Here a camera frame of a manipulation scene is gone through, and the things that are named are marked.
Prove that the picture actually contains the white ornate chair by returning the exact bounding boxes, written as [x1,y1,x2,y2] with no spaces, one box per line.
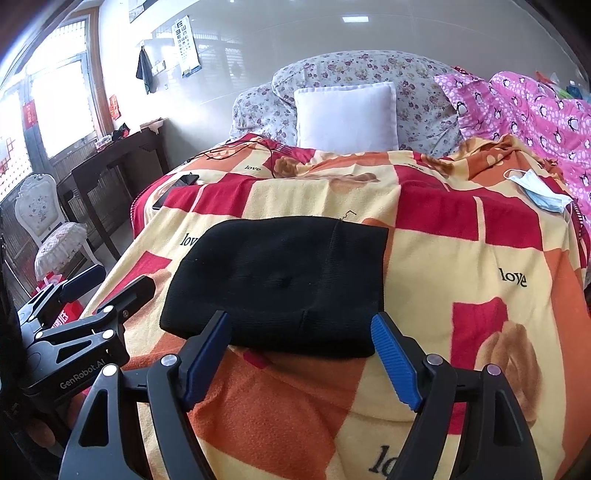
[14,174,100,282]

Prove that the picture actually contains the dark garment on wall hook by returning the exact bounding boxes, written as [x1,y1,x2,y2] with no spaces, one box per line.
[135,46,155,94]

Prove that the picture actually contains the black pants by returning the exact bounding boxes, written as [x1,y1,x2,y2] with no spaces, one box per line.
[159,216,389,359]

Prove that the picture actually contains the floral grey quilt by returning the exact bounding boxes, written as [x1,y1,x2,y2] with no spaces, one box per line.
[229,50,463,157]

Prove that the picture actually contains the white square pillow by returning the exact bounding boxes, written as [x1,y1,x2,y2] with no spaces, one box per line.
[294,82,399,154]

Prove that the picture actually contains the red shopping bag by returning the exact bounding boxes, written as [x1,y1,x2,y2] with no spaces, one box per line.
[33,272,83,328]

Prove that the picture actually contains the blue white face mask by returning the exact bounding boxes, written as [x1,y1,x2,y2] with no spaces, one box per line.
[504,169,573,214]

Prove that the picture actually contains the left hand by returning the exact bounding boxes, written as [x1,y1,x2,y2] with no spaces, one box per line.
[25,391,87,449]

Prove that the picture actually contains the pink penguin print blanket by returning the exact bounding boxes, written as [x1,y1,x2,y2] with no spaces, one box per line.
[435,71,590,220]

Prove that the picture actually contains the black smartphone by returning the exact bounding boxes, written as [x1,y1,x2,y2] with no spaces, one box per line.
[150,173,201,211]

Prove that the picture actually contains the dark wooden side table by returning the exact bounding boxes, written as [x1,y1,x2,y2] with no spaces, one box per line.
[57,124,170,260]

